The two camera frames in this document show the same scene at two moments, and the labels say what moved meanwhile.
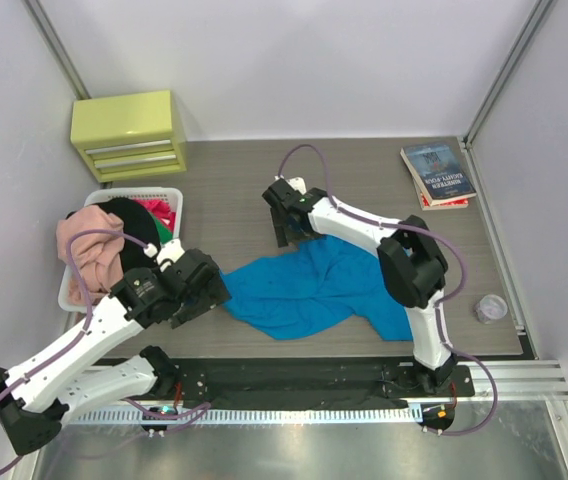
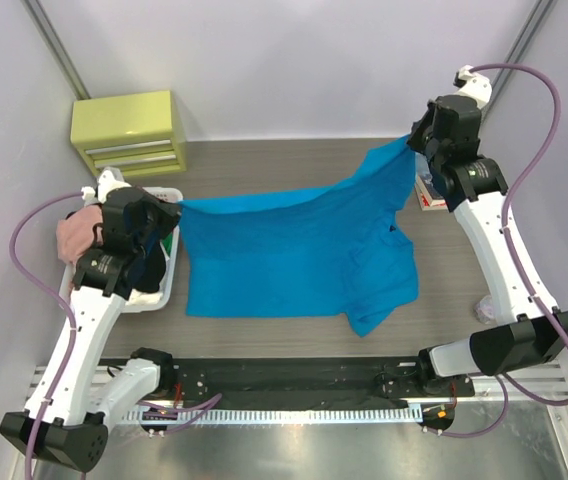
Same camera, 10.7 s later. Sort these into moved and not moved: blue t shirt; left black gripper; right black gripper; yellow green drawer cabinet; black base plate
Moved: left black gripper; blue t shirt; right black gripper
Not moved: black base plate; yellow green drawer cabinet
